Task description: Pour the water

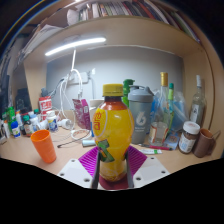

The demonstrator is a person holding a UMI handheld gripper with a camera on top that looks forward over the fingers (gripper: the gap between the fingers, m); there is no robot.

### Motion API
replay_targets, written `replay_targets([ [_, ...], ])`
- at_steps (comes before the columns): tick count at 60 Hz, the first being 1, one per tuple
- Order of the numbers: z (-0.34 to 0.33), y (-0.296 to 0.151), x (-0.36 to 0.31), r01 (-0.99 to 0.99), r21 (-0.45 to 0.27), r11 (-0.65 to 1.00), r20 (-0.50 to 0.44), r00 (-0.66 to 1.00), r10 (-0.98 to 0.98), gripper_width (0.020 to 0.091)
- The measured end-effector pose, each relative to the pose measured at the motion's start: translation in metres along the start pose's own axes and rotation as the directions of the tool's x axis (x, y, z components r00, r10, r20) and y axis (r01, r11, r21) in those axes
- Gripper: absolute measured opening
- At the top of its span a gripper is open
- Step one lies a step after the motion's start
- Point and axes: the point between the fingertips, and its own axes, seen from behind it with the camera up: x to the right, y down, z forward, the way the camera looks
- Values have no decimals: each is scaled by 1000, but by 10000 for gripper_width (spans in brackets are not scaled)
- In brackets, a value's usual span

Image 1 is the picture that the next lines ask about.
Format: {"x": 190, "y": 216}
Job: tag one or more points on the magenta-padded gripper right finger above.
{"x": 150, "y": 170}

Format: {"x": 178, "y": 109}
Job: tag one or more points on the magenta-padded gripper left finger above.
{"x": 75, "y": 171}

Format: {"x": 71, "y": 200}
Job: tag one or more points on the yellow drink bottle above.
{"x": 113, "y": 131}

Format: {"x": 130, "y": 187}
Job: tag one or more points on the white and green tube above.
{"x": 150, "y": 151}

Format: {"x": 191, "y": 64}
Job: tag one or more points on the pink pen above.
{"x": 156, "y": 147}

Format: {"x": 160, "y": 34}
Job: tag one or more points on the light blue hairbrush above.
{"x": 88, "y": 143}

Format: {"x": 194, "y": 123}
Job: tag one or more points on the orange plastic cup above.
{"x": 44, "y": 146}

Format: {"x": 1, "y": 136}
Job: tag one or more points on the brown jar white lid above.
{"x": 188, "y": 138}

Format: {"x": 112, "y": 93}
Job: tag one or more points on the small white bottle blue label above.
{"x": 52, "y": 122}

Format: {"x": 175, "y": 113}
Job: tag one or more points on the grey shaker bottle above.
{"x": 140, "y": 116}

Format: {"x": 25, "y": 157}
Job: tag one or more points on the brown mug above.
{"x": 203, "y": 145}

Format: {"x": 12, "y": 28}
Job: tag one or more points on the small dark bottle green cap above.
{"x": 28, "y": 126}

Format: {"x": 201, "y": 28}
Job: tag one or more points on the slim green glass bottle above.
{"x": 171, "y": 106}

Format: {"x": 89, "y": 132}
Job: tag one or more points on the clear blue plastic bag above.
{"x": 180, "y": 110}

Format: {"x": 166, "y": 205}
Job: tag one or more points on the red and white canister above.
{"x": 45, "y": 106}

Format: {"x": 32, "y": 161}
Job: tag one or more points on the white bottle blue cap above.
{"x": 15, "y": 130}

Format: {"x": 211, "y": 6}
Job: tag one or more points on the tall clear bottle white cap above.
{"x": 197, "y": 106}

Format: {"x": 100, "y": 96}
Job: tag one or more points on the green plastic bottle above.
{"x": 127, "y": 91}

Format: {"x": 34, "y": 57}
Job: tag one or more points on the white desk lamp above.
{"x": 76, "y": 44}

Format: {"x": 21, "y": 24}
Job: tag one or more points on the wooden shelf unit with books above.
{"x": 133, "y": 30}

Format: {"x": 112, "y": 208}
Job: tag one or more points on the white wall socket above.
{"x": 84, "y": 77}

